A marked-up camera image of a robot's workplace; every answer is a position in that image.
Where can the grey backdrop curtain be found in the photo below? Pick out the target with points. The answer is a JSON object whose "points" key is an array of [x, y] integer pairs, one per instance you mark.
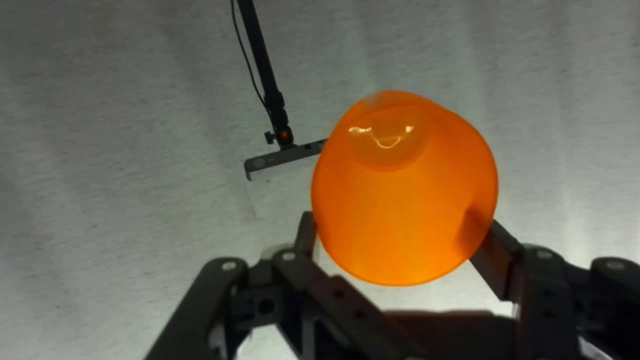
{"points": [[101, 132]]}

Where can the black camera tripod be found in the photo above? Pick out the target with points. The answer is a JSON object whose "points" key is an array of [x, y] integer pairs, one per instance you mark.
{"points": [[267, 81]]}

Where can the orange translucent plastic cup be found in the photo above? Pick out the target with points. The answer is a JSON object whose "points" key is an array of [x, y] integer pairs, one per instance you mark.
{"points": [[403, 193]]}

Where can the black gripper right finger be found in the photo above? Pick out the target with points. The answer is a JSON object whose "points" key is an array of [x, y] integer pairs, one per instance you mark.
{"points": [[501, 256]]}

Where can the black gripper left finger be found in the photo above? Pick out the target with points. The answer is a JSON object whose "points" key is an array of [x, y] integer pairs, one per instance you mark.
{"points": [[307, 233]]}

